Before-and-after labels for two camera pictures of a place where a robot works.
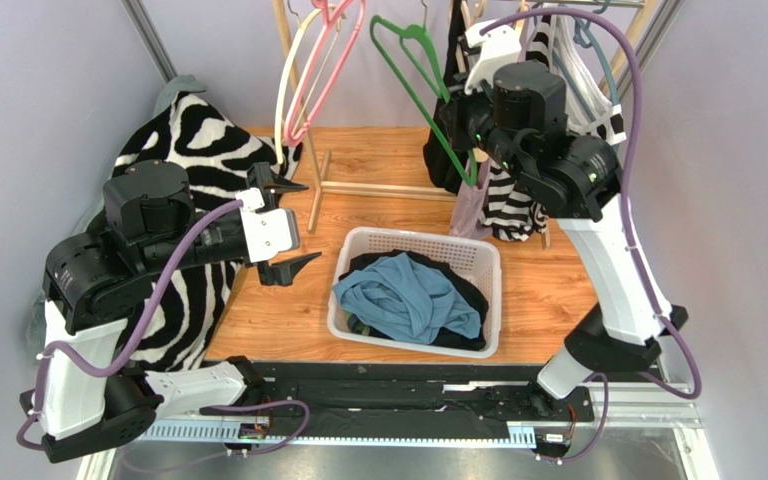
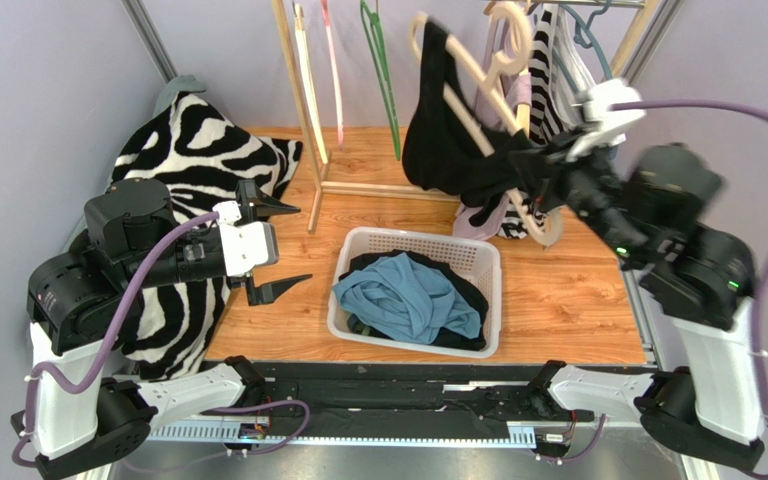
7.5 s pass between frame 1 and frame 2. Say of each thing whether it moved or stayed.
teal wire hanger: stayed
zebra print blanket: stayed
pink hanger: moved
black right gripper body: moved
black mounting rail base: stayed
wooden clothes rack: stayed
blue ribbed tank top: stayed
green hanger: moved
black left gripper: moved
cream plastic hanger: moved
